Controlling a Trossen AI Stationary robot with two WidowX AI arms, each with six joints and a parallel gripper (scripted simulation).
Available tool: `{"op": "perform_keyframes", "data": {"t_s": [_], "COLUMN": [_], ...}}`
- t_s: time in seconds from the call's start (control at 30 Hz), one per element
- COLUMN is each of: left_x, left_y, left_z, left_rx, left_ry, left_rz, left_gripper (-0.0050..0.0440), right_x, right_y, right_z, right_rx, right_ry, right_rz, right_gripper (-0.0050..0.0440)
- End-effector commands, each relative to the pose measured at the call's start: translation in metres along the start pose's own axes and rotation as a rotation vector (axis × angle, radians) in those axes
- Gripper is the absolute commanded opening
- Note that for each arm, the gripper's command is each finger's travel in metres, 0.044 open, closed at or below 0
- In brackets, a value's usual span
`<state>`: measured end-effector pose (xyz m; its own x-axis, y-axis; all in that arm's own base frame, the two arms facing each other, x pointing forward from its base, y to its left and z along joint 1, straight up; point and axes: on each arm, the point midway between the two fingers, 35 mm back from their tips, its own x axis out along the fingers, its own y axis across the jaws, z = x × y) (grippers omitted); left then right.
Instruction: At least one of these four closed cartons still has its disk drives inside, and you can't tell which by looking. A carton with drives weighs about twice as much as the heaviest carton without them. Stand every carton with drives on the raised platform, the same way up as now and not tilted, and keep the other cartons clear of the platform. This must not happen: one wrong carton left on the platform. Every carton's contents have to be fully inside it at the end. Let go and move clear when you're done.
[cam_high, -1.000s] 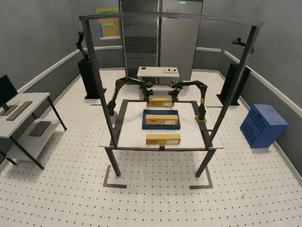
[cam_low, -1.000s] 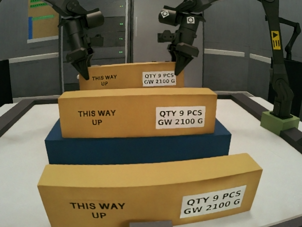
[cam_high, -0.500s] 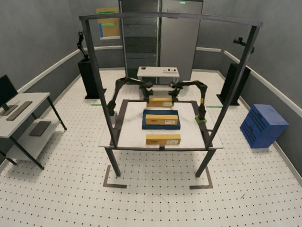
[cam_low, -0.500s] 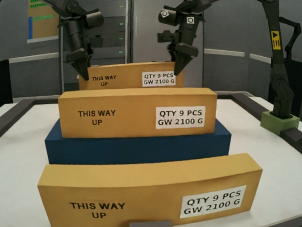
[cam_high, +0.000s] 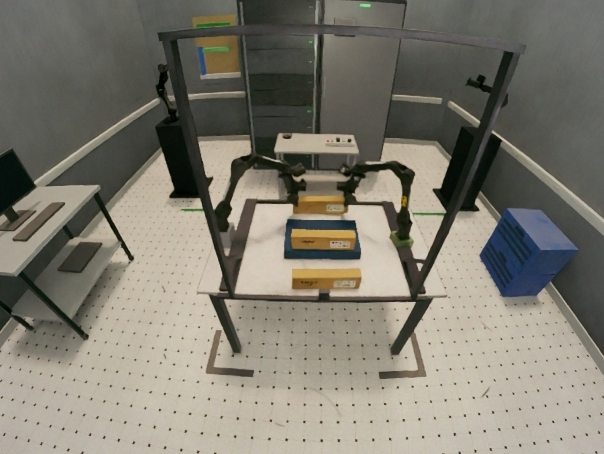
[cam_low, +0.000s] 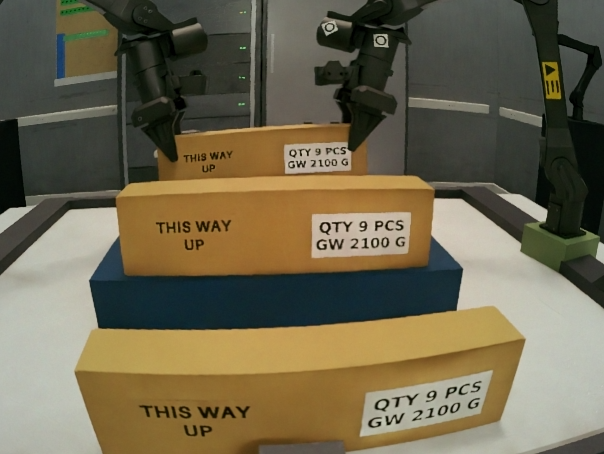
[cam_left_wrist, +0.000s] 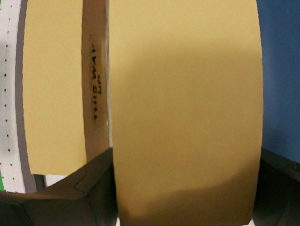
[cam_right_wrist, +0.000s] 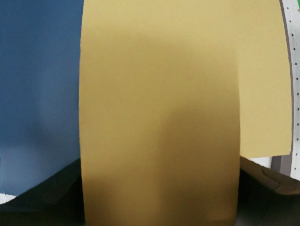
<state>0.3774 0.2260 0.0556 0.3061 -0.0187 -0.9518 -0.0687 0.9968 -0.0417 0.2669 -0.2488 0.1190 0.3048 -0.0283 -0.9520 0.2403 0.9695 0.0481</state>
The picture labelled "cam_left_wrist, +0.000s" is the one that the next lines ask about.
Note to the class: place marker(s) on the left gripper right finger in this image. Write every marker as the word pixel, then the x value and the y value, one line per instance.
pixel 277 200

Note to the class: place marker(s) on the brown cardboard carton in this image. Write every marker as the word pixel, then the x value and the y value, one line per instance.
pixel 64 84
pixel 186 98

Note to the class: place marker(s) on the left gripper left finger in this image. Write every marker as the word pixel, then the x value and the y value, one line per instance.
pixel 86 197

